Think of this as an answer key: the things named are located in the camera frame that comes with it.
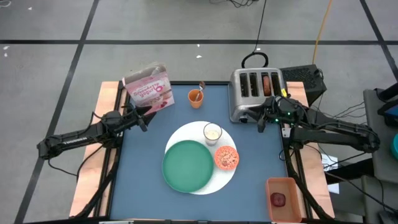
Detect green round plate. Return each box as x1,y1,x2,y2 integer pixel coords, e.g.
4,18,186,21
162,139,215,194

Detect orange plastic cup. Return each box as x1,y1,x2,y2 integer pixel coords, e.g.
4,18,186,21
187,89,205,110

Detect teal round object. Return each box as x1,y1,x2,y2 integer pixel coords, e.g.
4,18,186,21
390,133,398,161

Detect black electronics box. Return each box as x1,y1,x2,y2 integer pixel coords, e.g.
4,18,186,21
279,64,328,106

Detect clear glass tumbler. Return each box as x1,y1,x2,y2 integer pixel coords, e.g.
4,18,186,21
203,122,223,147

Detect orange plastic tray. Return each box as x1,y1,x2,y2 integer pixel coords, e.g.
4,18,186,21
265,177,303,223

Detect pink yogurt cereal box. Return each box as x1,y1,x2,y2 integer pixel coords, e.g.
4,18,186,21
121,62,175,116

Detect silver metal spoon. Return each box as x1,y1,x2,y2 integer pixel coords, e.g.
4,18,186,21
194,81,206,103

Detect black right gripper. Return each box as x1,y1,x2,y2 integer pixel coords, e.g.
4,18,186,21
248,95,307,134

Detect stainless steel toaster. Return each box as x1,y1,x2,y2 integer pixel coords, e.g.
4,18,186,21
228,67,289,124

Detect white woven round placemat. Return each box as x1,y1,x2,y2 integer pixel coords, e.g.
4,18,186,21
164,121,238,196

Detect black toaster cord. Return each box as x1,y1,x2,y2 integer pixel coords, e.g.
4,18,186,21
241,0,269,69

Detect yellow cable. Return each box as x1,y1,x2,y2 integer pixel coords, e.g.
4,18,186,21
312,0,333,65

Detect red apple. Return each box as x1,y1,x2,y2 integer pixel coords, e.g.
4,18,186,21
269,192,287,207

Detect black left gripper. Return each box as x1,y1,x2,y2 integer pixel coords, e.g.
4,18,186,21
123,104,157,131

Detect wooden side panel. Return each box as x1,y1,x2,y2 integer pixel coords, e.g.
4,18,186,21
68,81,128,218
285,81,336,218

